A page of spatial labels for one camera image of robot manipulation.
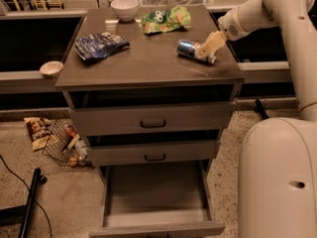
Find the grey bottom drawer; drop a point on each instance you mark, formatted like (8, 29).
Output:
(166, 200)

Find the green snack bag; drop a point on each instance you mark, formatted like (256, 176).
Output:
(164, 21)

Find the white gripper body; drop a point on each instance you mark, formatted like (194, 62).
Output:
(230, 26)

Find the brown snack bag on floor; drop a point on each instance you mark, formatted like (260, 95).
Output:
(39, 132)

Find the grey top drawer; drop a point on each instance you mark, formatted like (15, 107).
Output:
(151, 118)

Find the white bowl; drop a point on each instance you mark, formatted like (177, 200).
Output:
(125, 10)

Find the grey drawer cabinet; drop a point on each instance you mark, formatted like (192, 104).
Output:
(148, 72)

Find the small white dish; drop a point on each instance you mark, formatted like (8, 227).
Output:
(51, 68)

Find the blue snack bag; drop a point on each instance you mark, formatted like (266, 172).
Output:
(99, 46)

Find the grey middle drawer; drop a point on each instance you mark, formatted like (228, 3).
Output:
(153, 153)

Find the wire basket with items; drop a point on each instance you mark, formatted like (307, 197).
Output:
(64, 146)

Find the black stand leg left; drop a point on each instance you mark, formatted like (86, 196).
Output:
(22, 214)

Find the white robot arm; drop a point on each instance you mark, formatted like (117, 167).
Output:
(264, 180)

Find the redbull can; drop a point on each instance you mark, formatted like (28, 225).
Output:
(188, 48)

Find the grey drawer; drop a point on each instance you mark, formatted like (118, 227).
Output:
(153, 153)
(166, 200)
(151, 118)

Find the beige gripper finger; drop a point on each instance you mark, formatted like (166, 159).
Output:
(213, 43)

